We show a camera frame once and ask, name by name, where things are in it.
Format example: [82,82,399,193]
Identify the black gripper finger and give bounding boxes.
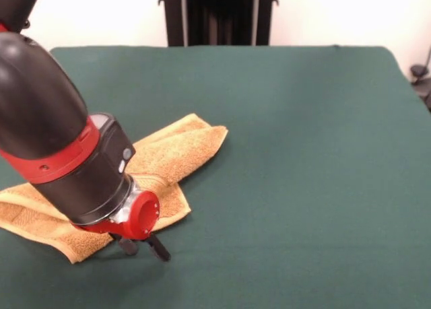
[145,232,172,263]
[112,233,138,256]

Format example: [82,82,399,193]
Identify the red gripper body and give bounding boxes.
[74,189,160,241]

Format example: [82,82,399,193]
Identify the orange terry towel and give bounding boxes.
[0,112,229,265]

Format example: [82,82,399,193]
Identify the dark green table cloth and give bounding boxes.
[0,45,431,309]

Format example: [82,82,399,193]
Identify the small black stand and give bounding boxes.
[409,65,431,114]

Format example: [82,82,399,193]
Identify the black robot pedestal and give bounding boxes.
[157,0,280,47]

